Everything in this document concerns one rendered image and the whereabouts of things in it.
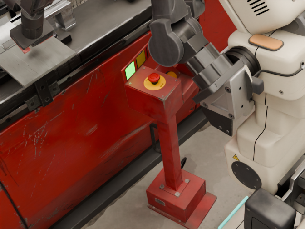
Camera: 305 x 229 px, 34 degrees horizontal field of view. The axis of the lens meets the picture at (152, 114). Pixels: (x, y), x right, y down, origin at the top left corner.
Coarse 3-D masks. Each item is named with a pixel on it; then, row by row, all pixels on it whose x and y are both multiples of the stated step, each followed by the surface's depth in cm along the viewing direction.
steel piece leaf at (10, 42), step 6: (6, 24) 156; (12, 24) 156; (0, 30) 154; (6, 30) 154; (0, 36) 152; (6, 36) 152; (0, 42) 150; (6, 42) 147; (12, 42) 148; (6, 48) 148
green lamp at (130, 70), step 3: (132, 63) 163; (129, 66) 163; (132, 66) 164; (126, 69) 162; (129, 69) 163; (132, 69) 165; (126, 72) 162; (129, 72) 164; (132, 72) 165; (129, 75) 165
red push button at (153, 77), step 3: (150, 75) 162; (153, 75) 161; (156, 75) 161; (159, 75) 162; (150, 78) 161; (153, 78) 161; (156, 78) 161; (159, 78) 161; (150, 81) 161; (153, 81) 160; (156, 81) 161; (153, 84) 163
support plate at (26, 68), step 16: (0, 48) 149; (16, 48) 148; (32, 48) 147; (48, 48) 146; (64, 48) 145; (0, 64) 144; (16, 64) 143; (32, 64) 142; (48, 64) 141; (16, 80) 139; (32, 80) 138
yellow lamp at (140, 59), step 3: (141, 54) 166; (144, 54) 168; (138, 57) 165; (141, 57) 167; (144, 57) 169; (138, 60) 166; (141, 60) 168; (144, 60) 169; (138, 63) 167; (141, 63) 168; (138, 66) 168
